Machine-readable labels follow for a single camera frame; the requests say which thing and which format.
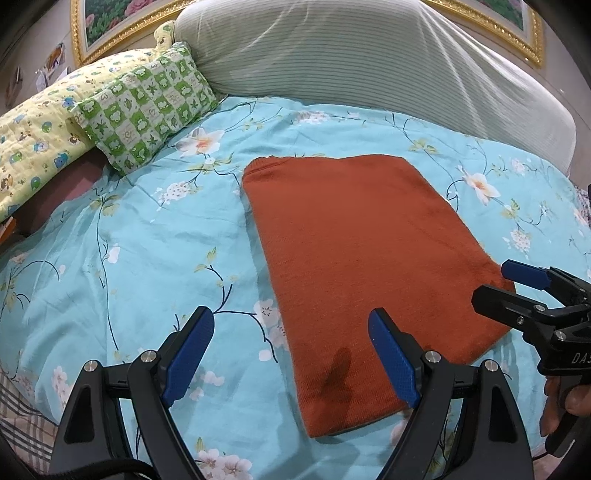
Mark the plaid cloth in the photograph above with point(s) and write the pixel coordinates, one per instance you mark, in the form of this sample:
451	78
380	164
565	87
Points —
23	424

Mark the paper wall sticker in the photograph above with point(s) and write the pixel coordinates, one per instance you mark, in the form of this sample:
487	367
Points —
55	55
51	79

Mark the light blue floral blanket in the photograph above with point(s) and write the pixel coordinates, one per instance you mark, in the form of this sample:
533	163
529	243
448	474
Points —
138	258

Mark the green checkered pillow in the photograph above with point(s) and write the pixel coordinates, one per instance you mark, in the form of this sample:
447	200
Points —
147	106

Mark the maroon bed sheet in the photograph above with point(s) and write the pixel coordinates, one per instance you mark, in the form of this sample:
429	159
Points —
64	189

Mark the grey striped bolster cushion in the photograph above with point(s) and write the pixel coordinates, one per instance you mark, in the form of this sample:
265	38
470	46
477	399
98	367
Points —
369	60

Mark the orange knitted sweater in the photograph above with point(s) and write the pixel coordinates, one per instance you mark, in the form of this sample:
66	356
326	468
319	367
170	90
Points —
360	249

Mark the person's right hand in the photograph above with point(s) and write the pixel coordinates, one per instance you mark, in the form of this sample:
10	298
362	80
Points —
579	401

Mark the gold framed flower picture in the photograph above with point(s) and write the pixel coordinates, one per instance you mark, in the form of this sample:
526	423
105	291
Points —
115	23

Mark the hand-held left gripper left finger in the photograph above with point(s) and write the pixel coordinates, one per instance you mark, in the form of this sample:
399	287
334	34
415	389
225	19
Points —
187	357

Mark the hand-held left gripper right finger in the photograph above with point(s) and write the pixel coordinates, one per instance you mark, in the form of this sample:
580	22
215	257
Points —
392	360

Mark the yellow cartoon print pillow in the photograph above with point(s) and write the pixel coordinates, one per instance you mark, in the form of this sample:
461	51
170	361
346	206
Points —
41	138

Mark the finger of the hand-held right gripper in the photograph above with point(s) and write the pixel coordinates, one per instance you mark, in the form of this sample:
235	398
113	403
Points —
508	304
524	273

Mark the small yellow patterned cushion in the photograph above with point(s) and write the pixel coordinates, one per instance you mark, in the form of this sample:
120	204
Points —
164	37

